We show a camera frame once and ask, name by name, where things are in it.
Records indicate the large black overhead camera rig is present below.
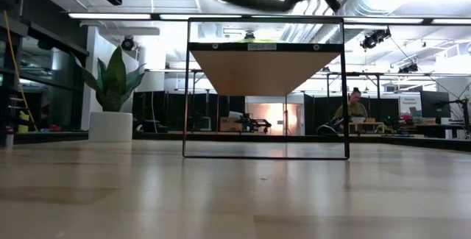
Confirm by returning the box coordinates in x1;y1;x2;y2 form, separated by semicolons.
359;27;392;51

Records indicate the yellow cable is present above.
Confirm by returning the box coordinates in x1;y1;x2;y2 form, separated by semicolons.
2;10;38;132

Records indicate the light wooden table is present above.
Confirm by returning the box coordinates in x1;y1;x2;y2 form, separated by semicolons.
348;121;386;135

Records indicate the small black overhead camera rig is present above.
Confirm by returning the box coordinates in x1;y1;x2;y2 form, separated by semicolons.
397;62;419;74

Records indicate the wooden shelf with black frame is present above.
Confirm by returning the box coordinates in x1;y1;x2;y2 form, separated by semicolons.
182;16;350;161

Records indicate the dark shelving unit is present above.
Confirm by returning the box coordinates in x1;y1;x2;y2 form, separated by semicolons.
0;10;91;140

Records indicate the green leafy plant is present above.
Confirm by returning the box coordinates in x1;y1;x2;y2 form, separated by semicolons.
71;45;146;113

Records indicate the white shelf label sticker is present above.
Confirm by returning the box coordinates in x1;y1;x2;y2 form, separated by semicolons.
247;43;277;51

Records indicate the black computer monitor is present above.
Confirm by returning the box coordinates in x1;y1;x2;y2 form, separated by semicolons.
420;90;452;119

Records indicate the white plant pot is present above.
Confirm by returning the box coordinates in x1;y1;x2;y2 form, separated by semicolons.
88;111;134;143

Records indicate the black ceiling camera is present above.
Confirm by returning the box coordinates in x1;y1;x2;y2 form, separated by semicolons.
121;35;135;52

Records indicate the black wheeled cart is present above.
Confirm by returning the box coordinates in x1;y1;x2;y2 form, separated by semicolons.
235;113;273;135

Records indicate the brown cardboard box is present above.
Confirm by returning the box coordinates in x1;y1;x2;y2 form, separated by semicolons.
219;116;244;133

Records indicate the person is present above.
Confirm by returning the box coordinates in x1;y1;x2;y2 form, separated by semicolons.
333;87;369;119

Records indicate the white wall sign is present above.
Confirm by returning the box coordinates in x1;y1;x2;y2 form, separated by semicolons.
399;95;422;115

